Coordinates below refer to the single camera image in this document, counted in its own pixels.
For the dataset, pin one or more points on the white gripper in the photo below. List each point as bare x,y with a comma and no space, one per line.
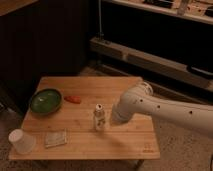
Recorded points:
118,115

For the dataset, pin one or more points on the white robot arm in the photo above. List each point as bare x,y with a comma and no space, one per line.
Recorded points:
139,99

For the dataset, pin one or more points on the orange carrot toy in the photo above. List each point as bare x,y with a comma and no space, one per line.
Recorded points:
73,99

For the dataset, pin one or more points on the wooden table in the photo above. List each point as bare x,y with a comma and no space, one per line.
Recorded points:
134,140

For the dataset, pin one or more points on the grey shelf beam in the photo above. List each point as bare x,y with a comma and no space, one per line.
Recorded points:
150,62

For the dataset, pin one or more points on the small folded cloth packet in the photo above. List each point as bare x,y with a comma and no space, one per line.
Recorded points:
56,138

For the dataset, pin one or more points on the green bowl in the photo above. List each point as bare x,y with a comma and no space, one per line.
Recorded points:
45,101

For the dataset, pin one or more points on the metal pole stand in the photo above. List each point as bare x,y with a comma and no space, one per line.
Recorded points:
100,34

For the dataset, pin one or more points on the dark cabinet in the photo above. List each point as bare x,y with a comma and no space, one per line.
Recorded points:
46,38

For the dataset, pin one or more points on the white plastic cup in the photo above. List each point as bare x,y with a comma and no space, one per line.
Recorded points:
22,141

